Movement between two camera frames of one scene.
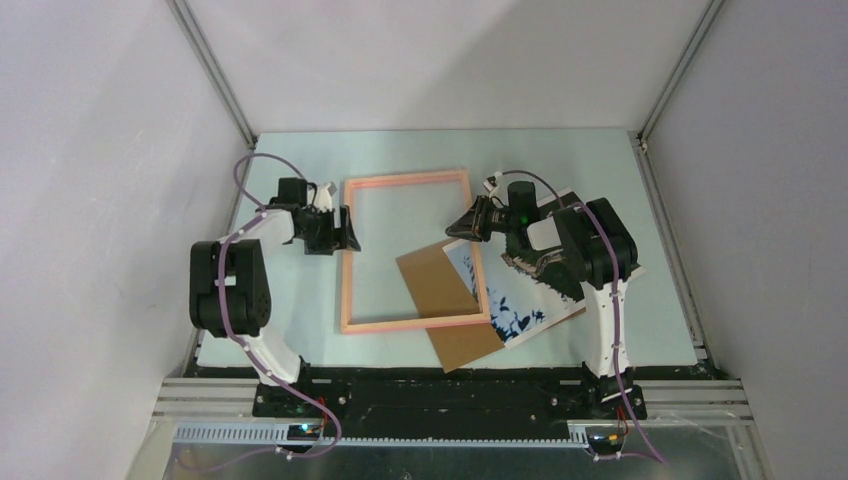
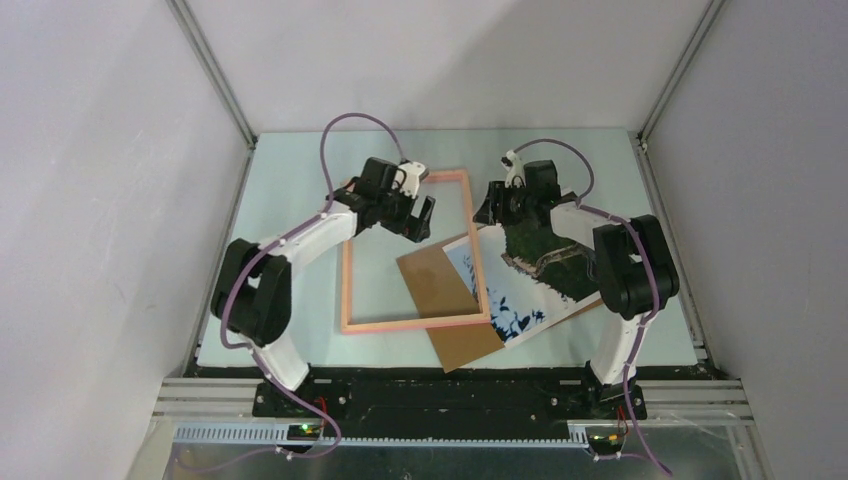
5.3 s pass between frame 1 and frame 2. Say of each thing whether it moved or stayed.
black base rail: stayed
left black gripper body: moved
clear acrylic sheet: stayed
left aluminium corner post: stayed
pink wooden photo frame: stayed
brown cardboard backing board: stayed
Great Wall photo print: stayed
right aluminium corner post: stayed
